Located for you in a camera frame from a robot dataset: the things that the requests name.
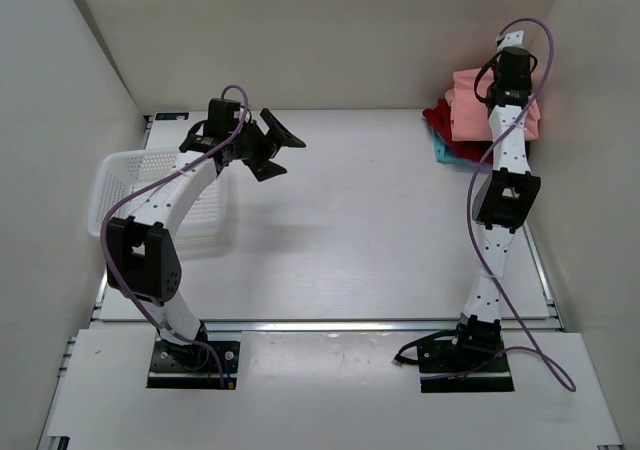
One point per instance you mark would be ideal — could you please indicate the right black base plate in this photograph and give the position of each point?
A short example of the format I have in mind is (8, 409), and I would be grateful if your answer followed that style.
(465, 375)

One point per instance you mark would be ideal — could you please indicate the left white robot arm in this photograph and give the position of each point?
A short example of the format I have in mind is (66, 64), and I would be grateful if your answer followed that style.
(141, 257)

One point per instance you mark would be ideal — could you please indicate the pink t shirt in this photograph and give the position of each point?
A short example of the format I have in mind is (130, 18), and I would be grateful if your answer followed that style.
(469, 117)

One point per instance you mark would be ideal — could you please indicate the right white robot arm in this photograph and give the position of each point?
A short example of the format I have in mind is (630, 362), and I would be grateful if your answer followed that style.
(495, 212)

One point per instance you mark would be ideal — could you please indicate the aluminium rail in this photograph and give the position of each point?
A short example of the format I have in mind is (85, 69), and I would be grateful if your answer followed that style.
(551, 323)

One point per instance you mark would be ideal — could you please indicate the white plastic basket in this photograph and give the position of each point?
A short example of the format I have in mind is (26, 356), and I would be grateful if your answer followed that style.
(123, 173)

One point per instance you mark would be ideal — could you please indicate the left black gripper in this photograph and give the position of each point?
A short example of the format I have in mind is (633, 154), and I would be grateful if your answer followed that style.
(278, 135)

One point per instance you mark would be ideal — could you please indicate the red folded t shirt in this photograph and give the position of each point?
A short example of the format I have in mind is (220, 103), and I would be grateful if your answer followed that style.
(439, 118)

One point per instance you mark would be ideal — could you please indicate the teal folded t shirt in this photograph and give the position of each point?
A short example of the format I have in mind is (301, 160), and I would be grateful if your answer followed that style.
(444, 155)

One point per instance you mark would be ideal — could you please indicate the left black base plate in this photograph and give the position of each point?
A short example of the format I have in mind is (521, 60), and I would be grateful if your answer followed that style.
(191, 367)

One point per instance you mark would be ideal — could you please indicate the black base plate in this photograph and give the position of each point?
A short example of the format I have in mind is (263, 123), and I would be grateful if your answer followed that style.
(465, 375)
(191, 367)

